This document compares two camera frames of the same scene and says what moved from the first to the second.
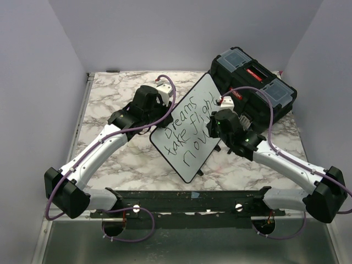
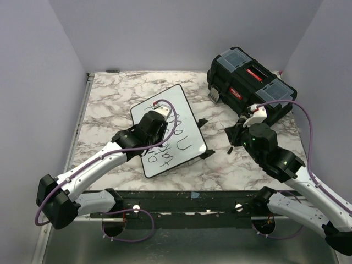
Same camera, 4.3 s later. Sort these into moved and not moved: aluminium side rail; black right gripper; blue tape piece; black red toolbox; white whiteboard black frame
Moved: black right gripper; white whiteboard black frame
Not moved: blue tape piece; aluminium side rail; black red toolbox
